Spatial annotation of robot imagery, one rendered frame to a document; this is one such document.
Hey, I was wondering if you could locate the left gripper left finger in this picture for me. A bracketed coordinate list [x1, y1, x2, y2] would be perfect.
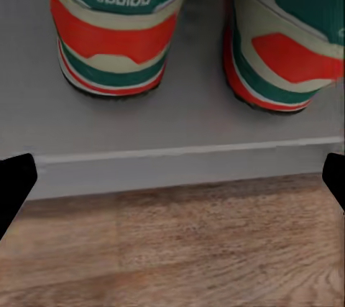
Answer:
[0, 153, 37, 239]

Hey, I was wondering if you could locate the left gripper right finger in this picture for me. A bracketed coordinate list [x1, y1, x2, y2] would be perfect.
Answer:
[322, 153, 345, 210]

